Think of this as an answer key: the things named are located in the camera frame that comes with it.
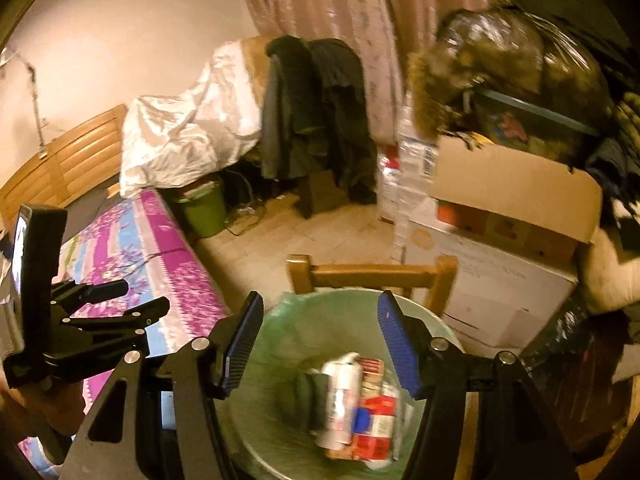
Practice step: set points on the dark green cloth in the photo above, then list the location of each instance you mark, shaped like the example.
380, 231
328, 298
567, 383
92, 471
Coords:
305, 400

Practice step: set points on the cream cushion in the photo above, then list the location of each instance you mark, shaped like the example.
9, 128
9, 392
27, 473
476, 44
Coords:
610, 270

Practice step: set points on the wooden chair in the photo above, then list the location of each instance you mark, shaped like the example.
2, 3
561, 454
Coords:
370, 275

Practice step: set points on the green bucket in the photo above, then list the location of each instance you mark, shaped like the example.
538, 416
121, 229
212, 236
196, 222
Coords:
202, 207

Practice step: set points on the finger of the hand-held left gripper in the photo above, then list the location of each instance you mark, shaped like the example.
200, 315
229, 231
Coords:
95, 292
130, 316

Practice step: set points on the pack of plastic bottles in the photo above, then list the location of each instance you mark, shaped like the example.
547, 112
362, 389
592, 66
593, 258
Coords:
412, 155

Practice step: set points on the clear bag of dark clothes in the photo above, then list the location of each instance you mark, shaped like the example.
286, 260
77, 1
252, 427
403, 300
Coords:
520, 75

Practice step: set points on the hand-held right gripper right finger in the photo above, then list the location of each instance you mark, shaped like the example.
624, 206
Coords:
397, 340

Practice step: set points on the black plastic bag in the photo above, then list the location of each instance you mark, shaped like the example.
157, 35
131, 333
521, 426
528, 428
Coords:
565, 360

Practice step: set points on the trash bin with green bag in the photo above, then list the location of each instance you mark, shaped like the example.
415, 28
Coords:
300, 320

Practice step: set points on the wooden cabinet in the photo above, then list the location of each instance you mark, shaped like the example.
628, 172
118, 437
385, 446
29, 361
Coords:
253, 67

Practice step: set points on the large white cardboard box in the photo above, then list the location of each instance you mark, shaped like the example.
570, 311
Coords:
480, 290

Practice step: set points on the open brown cardboard box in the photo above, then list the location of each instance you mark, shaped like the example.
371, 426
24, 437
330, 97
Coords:
510, 195

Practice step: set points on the brown box on floor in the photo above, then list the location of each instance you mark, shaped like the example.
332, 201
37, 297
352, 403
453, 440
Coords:
325, 192

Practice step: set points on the grey bed mattress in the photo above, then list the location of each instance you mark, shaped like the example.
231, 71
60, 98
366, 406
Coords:
87, 210

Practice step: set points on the wooden bed headboard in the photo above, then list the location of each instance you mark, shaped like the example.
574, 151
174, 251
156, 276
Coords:
70, 160

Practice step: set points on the white plastic bottle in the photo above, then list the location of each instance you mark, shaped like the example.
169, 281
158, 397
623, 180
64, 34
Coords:
340, 400

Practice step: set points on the dark hanging jackets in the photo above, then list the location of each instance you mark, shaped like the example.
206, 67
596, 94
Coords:
310, 110

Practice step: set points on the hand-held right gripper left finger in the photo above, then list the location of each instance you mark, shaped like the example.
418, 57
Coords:
245, 340

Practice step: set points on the large white satin cover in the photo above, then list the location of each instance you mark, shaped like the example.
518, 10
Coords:
185, 120

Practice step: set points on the white lamp on metal arm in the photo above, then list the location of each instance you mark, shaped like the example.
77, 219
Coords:
35, 105

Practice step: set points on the pink patterned curtain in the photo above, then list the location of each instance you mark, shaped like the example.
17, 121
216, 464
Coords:
340, 10

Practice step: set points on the large red box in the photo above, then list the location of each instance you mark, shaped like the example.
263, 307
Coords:
377, 430

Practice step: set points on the striped floral printed blanket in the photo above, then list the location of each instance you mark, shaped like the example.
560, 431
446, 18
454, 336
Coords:
145, 255

